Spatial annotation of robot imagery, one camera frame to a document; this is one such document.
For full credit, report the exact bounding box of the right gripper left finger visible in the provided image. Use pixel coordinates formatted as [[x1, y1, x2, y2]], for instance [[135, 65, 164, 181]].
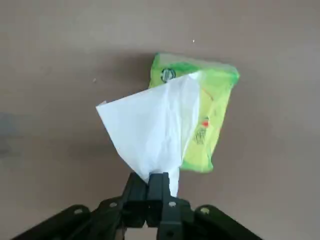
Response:
[[12, 172, 163, 240]]

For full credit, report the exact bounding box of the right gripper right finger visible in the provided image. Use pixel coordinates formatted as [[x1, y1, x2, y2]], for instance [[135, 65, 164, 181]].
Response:
[[157, 172, 258, 240]]

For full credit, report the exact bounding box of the white tissue sheet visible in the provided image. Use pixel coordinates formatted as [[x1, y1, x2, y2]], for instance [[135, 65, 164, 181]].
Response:
[[95, 71, 201, 198]]

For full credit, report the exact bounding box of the green tissue pack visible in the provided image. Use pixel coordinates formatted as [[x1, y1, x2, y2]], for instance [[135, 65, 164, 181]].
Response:
[[147, 51, 240, 174]]

